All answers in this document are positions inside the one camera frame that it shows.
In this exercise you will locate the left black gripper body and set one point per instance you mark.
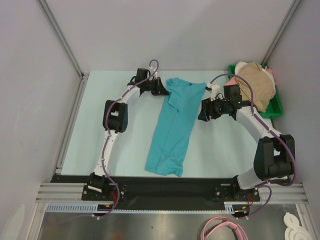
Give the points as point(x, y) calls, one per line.
point(152, 86)

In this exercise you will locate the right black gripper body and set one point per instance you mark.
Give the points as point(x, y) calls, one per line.
point(209, 110)

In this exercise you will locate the teal polo shirt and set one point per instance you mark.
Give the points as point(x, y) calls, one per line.
point(175, 123)

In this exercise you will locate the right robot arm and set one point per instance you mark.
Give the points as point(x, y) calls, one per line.
point(275, 153)

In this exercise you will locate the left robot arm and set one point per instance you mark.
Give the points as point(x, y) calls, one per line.
point(115, 121)

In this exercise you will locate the pink shirt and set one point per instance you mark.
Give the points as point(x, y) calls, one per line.
point(231, 81)

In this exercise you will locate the white shirt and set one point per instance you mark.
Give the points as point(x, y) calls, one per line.
point(240, 65)

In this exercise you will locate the beige shirt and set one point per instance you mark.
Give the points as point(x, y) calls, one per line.
point(261, 85)

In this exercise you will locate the green plastic bin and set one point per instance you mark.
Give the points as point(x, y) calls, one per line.
point(274, 109)

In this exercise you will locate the white round plastic part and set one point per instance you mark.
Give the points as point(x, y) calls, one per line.
point(293, 229)

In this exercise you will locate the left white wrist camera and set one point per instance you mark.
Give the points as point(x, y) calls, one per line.
point(153, 73)

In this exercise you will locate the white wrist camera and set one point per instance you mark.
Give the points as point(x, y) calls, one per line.
point(214, 90)
point(153, 73)

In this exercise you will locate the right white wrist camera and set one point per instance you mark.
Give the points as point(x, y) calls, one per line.
point(214, 90)

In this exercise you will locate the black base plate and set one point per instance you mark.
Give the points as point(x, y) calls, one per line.
point(161, 193)

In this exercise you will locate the right aluminium frame post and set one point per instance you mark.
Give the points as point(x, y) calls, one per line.
point(289, 16)

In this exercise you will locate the aluminium frame post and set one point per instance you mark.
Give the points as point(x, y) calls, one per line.
point(289, 16)
point(53, 23)

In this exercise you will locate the left aluminium frame post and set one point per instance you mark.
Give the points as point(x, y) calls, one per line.
point(53, 23)

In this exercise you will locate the aluminium front rail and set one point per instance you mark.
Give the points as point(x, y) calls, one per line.
point(72, 192)

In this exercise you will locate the white slotted cable duct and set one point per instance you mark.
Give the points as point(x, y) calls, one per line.
point(95, 208)

